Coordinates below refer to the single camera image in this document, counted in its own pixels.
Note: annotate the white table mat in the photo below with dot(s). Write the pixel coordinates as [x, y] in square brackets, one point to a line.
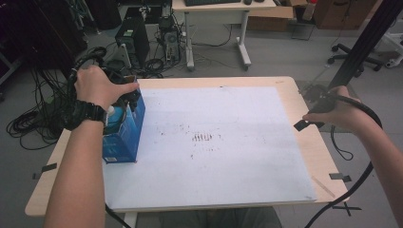
[221, 164]

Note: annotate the blue cardboard box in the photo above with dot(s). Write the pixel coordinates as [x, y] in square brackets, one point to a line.
[124, 142]

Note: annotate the person's left hand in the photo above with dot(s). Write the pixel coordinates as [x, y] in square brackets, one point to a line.
[96, 87]

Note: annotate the flat cardboard box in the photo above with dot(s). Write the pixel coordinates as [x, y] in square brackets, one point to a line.
[269, 19]

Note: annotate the large brown cardboard box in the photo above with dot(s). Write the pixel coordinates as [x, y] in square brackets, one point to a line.
[343, 14]

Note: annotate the person's right hand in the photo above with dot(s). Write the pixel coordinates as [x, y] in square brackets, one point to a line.
[343, 114]

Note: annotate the black wristwatch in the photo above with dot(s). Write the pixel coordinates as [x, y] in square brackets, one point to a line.
[84, 114]

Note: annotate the black tape strip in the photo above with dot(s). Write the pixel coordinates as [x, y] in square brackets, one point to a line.
[48, 167]
[339, 176]

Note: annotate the blue plastic bottle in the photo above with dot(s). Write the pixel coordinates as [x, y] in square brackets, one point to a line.
[115, 121]

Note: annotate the black computer tower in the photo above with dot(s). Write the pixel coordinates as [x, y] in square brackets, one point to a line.
[133, 39]

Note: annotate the black office chair base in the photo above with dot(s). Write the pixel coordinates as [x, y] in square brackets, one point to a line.
[348, 57]

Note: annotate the black metal stand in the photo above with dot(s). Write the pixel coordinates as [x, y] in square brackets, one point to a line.
[367, 41]

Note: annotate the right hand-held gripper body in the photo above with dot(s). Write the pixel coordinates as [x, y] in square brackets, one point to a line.
[322, 104]

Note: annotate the black keyboard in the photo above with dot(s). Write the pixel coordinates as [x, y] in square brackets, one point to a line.
[210, 2]

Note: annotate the person's grey trousers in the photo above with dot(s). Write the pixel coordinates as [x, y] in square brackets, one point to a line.
[221, 218]

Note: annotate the white desk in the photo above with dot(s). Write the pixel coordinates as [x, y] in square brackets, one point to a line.
[221, 11]

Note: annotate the black tape cross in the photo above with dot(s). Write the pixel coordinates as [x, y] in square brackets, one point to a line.
[347, 208]

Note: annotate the open computer case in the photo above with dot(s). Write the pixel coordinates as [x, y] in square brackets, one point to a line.
[171, 39]

